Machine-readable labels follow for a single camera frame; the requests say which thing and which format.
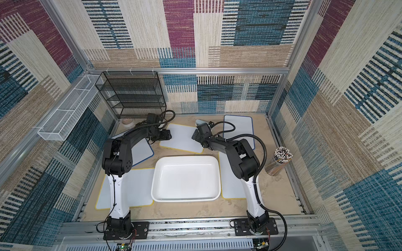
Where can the blue-framed whiteboard left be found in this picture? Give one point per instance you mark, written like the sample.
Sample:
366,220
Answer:
134,147

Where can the white plastic storage box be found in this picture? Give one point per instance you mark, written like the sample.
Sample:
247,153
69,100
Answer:
193,178

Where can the yellow-framed whiteboard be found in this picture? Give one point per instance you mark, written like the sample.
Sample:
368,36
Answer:
138,187
231,185
182,139

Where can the blue-framed whiteboard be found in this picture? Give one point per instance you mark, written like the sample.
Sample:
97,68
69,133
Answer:
134,147
243,125

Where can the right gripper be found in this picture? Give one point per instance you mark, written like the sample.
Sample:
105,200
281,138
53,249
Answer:
197,135

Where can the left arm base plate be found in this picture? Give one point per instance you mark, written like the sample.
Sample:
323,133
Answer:
137,230

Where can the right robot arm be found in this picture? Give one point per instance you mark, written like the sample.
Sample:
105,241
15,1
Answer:
245,166

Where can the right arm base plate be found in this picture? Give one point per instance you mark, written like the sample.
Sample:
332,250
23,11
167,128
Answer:
242,227

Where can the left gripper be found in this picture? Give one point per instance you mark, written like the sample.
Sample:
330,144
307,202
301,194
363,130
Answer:
167,136

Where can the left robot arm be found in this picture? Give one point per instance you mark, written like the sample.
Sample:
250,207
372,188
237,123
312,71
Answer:
117,162

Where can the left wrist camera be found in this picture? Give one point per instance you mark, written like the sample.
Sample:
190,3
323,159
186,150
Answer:
152,118

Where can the cup of pencils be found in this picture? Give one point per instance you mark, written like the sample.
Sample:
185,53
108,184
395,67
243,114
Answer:
282,156

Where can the aluminium front rail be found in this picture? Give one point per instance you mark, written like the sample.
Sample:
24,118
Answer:
183,229

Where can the white wire mesh basket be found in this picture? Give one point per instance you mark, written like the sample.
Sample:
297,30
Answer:
63,120

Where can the blue-framed whiteboard back right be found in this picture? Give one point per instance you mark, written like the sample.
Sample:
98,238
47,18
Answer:
243,125

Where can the tape roll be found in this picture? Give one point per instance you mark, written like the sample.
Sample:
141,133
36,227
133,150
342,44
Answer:
127,122

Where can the black wire mesh shelf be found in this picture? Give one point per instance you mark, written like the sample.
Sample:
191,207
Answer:
132,94

